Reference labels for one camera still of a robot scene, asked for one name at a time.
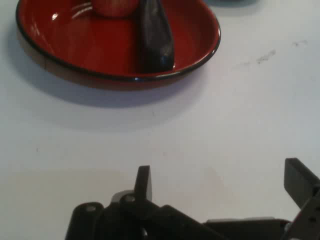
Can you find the red enamel plate black rim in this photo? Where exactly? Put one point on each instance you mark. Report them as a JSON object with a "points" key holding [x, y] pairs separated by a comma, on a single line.
{"points": [[100, 42]]}

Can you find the red toy vegetable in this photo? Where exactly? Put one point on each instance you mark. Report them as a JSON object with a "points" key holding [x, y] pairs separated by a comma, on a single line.
{"points": [[115, 7]]}

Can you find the purple toy eggplant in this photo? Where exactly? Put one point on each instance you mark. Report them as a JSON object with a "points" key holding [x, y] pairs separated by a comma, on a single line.
{"points": [[155, 37]]}

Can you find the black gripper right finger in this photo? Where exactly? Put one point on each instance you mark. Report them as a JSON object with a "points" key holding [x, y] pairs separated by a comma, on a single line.
{"points": [[300, 185]]}

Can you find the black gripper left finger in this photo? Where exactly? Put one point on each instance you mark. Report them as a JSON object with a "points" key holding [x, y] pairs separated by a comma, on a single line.
{"points": [[142, 190]]}

